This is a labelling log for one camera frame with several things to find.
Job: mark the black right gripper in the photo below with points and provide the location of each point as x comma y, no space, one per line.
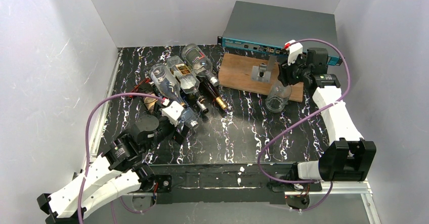
286,74

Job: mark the dark bottle gold foil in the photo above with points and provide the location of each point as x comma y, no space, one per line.
213,90

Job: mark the metal bracket with knob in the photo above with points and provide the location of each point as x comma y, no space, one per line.
263,71

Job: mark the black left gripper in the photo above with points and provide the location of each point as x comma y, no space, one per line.
172,125

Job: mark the dark bottle brown label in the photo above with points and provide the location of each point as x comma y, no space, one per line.
150,103

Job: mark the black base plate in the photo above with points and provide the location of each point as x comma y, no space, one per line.
215,183

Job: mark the red black wine rack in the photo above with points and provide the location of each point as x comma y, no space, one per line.
143,86

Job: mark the teal network switch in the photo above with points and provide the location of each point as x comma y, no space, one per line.
267,29

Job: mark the clear bottle grey label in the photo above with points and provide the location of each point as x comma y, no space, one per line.
200,64

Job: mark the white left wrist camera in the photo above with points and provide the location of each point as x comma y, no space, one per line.
172,110

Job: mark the clear bottle gold label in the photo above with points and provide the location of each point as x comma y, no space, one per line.
188,81

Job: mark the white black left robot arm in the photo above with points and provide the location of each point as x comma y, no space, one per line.
118,171

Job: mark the wooden board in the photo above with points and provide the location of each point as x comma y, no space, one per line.
235,72

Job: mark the blue square glass bottle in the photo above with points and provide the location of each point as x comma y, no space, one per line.
189,118

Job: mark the clear round glass bottle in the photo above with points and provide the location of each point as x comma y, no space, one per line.
278,97

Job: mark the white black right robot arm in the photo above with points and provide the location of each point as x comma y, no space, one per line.
349,156

